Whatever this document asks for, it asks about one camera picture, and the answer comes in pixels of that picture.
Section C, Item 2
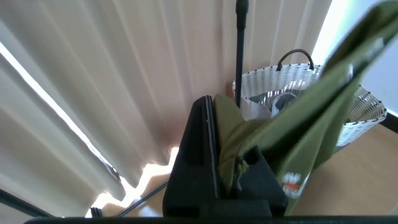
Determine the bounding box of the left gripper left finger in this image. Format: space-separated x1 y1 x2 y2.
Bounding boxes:
162 95 221 218

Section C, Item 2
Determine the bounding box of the white laundry basket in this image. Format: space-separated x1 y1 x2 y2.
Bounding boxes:
231 49 388 147

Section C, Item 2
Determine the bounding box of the black clothes rack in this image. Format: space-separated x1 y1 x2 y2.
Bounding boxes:
0 0 249 218

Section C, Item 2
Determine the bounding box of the beige curtain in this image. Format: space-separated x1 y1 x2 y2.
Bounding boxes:
0 0 332 217

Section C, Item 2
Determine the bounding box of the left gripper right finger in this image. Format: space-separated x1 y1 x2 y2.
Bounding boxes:
238 145 289 218

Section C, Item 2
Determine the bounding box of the green printed shirt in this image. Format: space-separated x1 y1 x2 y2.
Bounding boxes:
213 0 398 216

